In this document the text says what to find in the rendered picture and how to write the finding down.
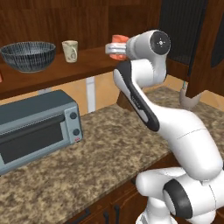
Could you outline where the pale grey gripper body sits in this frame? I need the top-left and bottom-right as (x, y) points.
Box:
(105, 42), (128, 56)

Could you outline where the brown wooden cabinet shelf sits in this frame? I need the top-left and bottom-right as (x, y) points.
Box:
(0, 46), (130, 101)

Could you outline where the brown wooden cabinet door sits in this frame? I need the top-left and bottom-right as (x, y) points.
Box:
(185, 0), (224, 99)

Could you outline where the brown lower cabinet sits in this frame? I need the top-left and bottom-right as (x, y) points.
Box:
(62, 151), (183, 224)

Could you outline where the orange cup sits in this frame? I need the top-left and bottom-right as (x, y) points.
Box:
(111, 34), (131, 62)

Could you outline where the beige mug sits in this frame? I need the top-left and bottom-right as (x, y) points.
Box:
(61, 39), (80, 64)

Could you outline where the dark glass door panel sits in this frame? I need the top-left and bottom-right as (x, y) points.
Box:
(158, 0), (209, 66)

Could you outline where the dark striped bowl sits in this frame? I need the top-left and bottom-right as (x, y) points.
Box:
(0, 41), (57, 74)

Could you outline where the grey toaster oven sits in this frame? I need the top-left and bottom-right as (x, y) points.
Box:
(0, 89), (84, 177)

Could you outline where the white support post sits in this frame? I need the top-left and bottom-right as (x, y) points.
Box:
(85, 75), (97, 114)

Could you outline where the black cabinet handle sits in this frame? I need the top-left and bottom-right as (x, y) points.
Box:
(113, 204), (122, 224)
(102, 211), (110, 224)
(67, 207), (92, 224)

